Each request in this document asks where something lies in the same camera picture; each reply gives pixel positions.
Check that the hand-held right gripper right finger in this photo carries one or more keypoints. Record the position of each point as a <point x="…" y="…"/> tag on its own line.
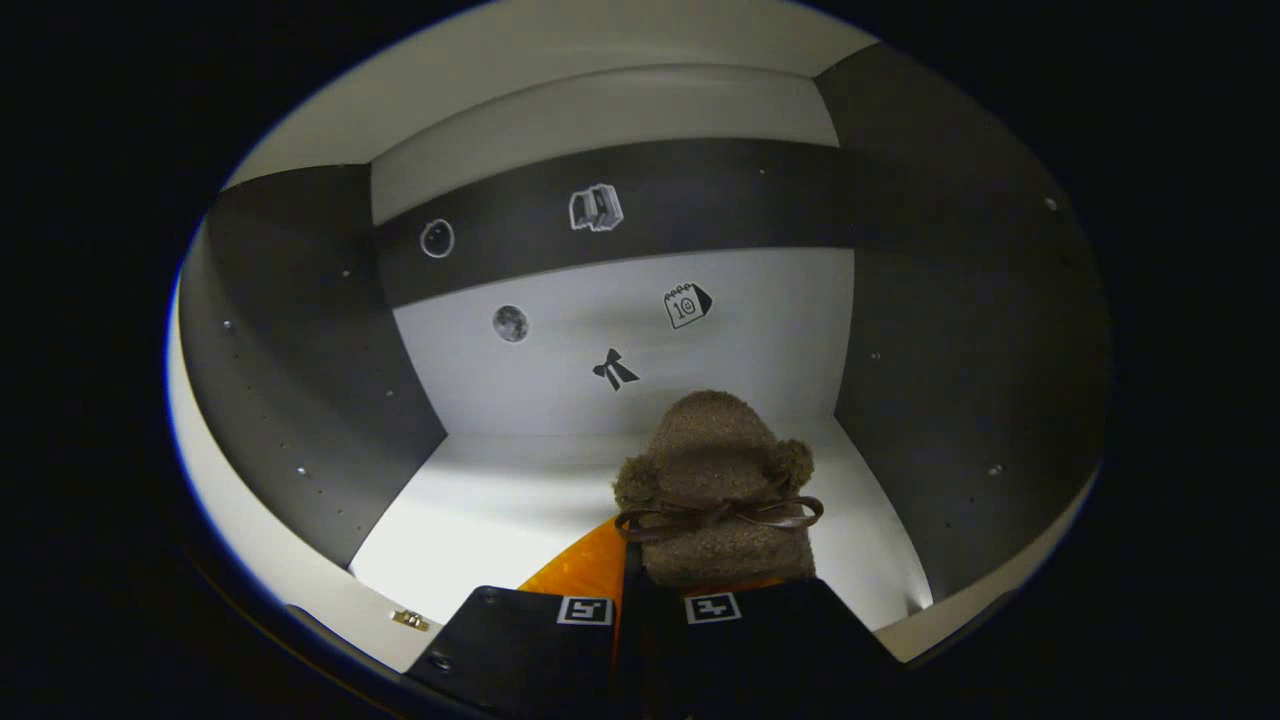
<point x="770" y="650"/>

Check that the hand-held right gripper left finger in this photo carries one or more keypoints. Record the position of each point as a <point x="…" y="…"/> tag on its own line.
<point x="520" y="650"/>

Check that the white shoe cabinet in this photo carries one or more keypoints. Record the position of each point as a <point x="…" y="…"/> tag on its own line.
<point x="500" y="500"/>

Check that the brown fuzzy shoe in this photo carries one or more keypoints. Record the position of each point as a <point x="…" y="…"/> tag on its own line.
<point x="715" y="470"/>

